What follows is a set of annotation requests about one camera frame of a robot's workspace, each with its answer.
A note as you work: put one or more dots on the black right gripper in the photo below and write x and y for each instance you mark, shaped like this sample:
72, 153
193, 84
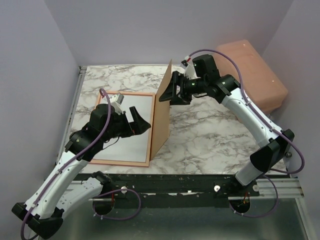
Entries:
180, 98

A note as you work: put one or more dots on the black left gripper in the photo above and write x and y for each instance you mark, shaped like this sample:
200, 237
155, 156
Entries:
136, 127

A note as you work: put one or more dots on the brown cardboard backing board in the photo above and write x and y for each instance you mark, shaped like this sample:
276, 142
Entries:
161, 115

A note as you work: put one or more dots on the landscape photo print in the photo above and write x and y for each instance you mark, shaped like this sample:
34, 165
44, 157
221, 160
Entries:
129, 130

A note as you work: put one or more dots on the pink wooden picture frame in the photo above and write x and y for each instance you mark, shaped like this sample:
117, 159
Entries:
134, 150

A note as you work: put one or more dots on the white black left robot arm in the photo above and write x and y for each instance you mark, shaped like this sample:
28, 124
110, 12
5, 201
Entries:
45, 211

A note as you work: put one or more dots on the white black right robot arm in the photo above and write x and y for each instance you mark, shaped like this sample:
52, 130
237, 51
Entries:
271, 139

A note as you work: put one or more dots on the translucent pink plastic box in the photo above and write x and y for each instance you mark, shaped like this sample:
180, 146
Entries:
260, 83

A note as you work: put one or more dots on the aluminium front rail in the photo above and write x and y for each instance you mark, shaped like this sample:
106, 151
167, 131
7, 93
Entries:
173, 186

